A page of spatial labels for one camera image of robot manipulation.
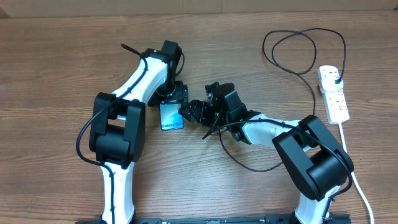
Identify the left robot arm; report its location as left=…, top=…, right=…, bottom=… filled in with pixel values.
left=89, top=40, right=188, bottom=223

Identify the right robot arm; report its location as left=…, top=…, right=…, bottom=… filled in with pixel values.
left=178, top=83, right=354, bottom=223

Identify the white power strip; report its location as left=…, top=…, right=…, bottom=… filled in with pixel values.
left=317, top=65, right=349, bottom=124

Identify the Samsung Galaxy smartphone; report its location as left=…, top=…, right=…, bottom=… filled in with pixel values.
left=159, top=104, right=184, bottom=131

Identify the white charger plug adapter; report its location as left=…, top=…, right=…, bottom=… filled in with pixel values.
left=319, top=77, right=344, bottom=94

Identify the white power strip cord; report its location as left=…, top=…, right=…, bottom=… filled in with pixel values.
left=338, top=123, right=375, bottom=224

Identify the black USB charging cable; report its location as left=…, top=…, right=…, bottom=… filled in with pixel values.
left=217, top=28, right=347, bottom=174

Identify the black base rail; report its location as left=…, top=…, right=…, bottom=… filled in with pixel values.
left=75, top=214, right=351, bottom=224

